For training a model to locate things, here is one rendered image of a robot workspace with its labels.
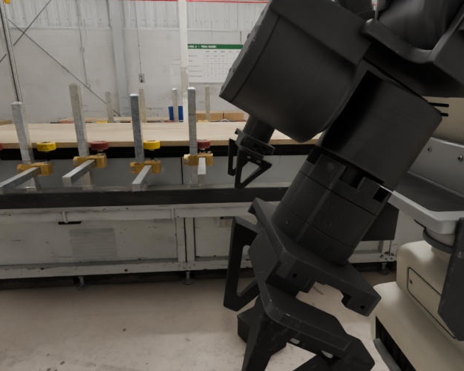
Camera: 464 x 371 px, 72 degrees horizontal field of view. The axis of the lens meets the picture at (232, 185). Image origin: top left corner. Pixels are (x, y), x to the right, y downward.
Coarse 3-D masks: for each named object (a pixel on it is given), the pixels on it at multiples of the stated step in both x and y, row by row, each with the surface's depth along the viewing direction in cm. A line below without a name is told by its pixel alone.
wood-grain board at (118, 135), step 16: (0, 128) 207; (32, 128) 207; (48, 128) 207; (64, 128) 207; (96, 128) 207; (112, 128) 207; (128, 128) 207; (144, 128) 207; (160, 128) 207; (176, 128) 207; (208, 128) 207; (224, 128) 207; (240, 128) 207; (16, 144) 157; (32, 144) 158; (64, 144) 159; (112, 144) 161; (128, 144) 162; (160, 144) 163; (176, 144) 164; (224, 144) 166
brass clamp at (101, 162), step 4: (76, 156) 147; (88, 156) 147; (92, 156) 147; (96, 156) 147; (104, 156) 148; (76, 160) 146; (80, 160) 146; (84, 160) 146; (96, 160) 146; (100, 160) 146; (104, 160) 147; (76, 164) 145; (80, 164) 146; (96, 164) 147; (100, 164) 147; (104, 164) 147
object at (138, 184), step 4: (144, 168) 143; (148, 168) 143; (140, 172) 136; (144, 172) 136; (148, 172) 140; (140, 176) 131; (144, 176) 131; (148, 176) 140; (136, 180) 125; (140, 180) 125; (144, 180) 131; (132, 184) 121; (136, 184) 121; (140, 184) 122; (136, 188) 122; (140, 188) 122
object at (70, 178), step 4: (88, 160) 143; (92, 160) 143; (84, 164) 137; (88, 164) 137; (92, 164) 142; (76, 168) 131; (80, 168) 131; (84, 168) 132; (88, 168) 137; (92, 168) 142; (72, 172) 124; (76, 172) 124; (80, 172) 128; (84, 172) 132; (64, 176) 119; (68, 176) 119; (72, 176) 121; (76, 176) 124; (80, 176) 128; (64, 180) 119; (68, 180) 119; (72, 180) 120; (76, 180) 124; (64, 184) 119; (68, 184) 119
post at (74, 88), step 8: (72, 88) 137; (72, 96) 138; (80, 96) 140; (72, 104) 139; (80, 104) 140; (80, 112) 140; (80, 120) 141; (80, 128) 142; (80, 136) 143; (80, 144) 144; (80, 152) 145; (88, 152) 148; (88, 176) 149; (88, 184) 150
